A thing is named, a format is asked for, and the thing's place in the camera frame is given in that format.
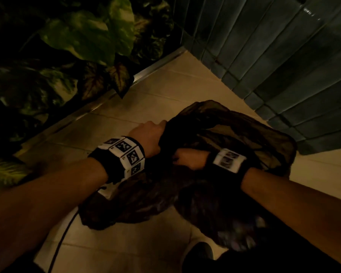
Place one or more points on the person's left hand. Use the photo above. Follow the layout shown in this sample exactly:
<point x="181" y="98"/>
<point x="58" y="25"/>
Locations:
<point x="147" y="136"/>

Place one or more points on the person's right hand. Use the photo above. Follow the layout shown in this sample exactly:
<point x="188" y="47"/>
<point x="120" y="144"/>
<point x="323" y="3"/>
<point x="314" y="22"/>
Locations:
<point x="190" y="159"/>

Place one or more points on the dark translucent plastic bag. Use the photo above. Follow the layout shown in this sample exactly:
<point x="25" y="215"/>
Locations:
<point x="216" y="173"/>

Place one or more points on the person's left forearm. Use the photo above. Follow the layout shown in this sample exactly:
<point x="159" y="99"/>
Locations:
<point x="37" y="207"/>

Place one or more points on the person's right forearm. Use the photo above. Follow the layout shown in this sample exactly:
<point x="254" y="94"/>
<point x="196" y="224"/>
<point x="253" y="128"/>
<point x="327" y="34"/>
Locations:
<point x="301" y="213"/>

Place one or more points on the left wristband with marker tags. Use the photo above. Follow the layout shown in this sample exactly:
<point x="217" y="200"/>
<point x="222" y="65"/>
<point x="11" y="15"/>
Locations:
<point x="120" y="157"/>

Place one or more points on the wristband with marker tags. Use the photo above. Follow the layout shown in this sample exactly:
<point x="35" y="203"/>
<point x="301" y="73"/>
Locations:
<point x="120" y="157"/>
<point x="227" y="164"/>

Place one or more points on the right wristband with marker tags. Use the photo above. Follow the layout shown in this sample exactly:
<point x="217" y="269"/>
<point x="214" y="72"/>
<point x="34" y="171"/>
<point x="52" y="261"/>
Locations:
<point x="227" y="164"/>

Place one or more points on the metal floor edge strip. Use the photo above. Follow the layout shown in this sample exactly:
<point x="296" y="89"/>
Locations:
<point x="102" y="96"/>

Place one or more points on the person's black shoe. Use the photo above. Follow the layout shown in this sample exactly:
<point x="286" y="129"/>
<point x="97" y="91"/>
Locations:
<point x="197" y="257"/>

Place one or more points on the green leafy plant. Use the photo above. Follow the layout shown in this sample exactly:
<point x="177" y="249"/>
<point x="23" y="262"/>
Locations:
<point x="59" y="71"/>

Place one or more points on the person's dark trousers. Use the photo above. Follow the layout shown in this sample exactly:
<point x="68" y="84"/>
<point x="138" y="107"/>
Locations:
<point x="272" y="261"/>

